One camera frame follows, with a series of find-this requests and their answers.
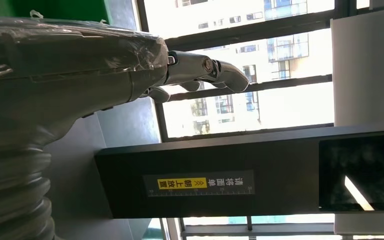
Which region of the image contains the dark machine display screen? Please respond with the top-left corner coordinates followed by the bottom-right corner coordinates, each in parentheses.
top-left (318, 132), bottom-right (384, 213)

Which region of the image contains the green conveyor belt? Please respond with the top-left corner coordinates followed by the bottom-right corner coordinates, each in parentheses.
top-left (142, 218), bottom-right (165, 240)

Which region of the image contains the apartment building outside window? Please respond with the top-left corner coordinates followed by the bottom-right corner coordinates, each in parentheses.
top-left (143, 0), bottom-right (335, 137)

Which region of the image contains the black inbound scanner machine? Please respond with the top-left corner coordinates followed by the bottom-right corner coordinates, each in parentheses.
top-left (44, 0), bottom-right (384, 240)

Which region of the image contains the yellow black warning label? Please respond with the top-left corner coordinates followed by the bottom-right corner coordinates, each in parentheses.
top-left (143, 170), bottom-right (256, 198)

